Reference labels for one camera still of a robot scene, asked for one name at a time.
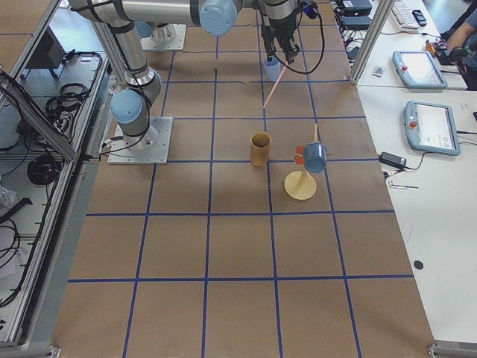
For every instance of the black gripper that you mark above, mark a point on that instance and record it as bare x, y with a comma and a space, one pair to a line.
280, 27

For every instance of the light blue plastic cup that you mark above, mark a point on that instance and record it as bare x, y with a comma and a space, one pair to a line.
272, 69

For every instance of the person forearm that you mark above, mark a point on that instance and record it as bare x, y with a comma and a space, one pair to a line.
463, 32

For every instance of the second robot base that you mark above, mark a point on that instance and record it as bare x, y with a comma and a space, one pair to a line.
161, 37

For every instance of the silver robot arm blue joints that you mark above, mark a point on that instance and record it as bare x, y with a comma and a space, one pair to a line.
215, 17

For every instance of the tan bamboo cylinder holder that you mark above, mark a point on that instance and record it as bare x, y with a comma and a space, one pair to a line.
260, 145

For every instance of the small card on table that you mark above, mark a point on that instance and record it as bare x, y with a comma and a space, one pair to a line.
378, 71

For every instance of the blue mug on stand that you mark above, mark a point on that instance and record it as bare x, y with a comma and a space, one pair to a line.
314, 155

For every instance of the white keyboard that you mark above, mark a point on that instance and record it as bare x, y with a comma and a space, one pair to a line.
403, 18

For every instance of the wooden mug tree stand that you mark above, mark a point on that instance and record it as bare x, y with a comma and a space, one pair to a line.
300, 185

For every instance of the upper teach pendant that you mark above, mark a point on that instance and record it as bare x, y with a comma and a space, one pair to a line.
418, 70

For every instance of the teach pendant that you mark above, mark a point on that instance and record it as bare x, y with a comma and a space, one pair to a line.
418, 70
431, 127

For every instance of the black power adapter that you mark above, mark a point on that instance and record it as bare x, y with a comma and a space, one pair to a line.
392, 160

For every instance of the lower teach pendant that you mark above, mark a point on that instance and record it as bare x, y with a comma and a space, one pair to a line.
431, 127

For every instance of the metal allen key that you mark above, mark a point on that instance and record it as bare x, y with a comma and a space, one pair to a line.
400, 186

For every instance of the black monitor on floor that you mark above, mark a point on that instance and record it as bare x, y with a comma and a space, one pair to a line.
49, 54

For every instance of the black round table grommet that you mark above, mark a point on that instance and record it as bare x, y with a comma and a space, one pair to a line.
418, 264

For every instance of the aluminium frame post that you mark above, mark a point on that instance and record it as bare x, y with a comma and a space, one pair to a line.
380, 16

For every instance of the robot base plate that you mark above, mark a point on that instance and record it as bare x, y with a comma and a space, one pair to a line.
152, 148

